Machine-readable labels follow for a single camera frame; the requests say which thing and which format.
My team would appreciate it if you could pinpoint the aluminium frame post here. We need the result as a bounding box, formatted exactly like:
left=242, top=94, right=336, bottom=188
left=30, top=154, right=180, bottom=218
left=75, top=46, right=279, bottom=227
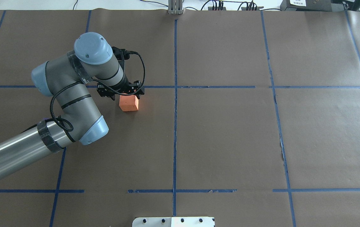
left=168, top=0, right=184, bottom=15

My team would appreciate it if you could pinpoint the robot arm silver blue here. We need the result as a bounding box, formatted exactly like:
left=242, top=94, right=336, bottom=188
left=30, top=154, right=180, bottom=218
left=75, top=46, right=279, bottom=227
left=0, top=32, right=146, bottom=180

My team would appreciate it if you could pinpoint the black camera cable arm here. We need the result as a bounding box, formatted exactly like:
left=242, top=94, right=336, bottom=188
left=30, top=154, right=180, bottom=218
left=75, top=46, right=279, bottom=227
left=50, top=51, right=146, bottom=132

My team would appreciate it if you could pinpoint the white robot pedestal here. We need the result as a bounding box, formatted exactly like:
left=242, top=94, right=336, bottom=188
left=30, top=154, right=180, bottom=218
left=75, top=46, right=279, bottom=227
left=132, top=216, right=215, bottom=227

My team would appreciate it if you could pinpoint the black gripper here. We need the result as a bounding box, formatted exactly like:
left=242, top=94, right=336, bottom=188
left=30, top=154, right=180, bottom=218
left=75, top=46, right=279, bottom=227
left=97, top=80, right=145, bottom=100

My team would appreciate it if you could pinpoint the orange foam cube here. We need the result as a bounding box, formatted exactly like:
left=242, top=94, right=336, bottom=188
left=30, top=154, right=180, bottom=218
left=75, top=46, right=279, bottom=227
left=119, top=95, right=139, bottom=112

